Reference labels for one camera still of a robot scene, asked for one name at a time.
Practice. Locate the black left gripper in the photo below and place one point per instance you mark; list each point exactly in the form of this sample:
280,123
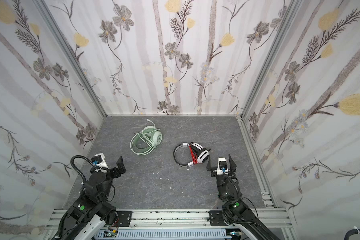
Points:
113,172

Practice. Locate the white black headphones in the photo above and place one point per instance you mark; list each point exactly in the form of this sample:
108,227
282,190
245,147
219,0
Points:
199,154

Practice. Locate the mint green headphones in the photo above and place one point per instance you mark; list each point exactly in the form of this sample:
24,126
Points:
151,136

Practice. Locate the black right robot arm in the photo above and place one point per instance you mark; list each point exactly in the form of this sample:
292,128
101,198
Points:
235,214

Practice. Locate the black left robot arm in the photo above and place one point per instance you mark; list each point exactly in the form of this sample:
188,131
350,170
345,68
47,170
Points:
93,210

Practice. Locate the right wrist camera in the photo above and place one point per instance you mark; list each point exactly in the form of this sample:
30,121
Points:
222,168

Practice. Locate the white slotted cable duct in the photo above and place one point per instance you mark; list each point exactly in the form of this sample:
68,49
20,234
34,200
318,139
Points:
164,234

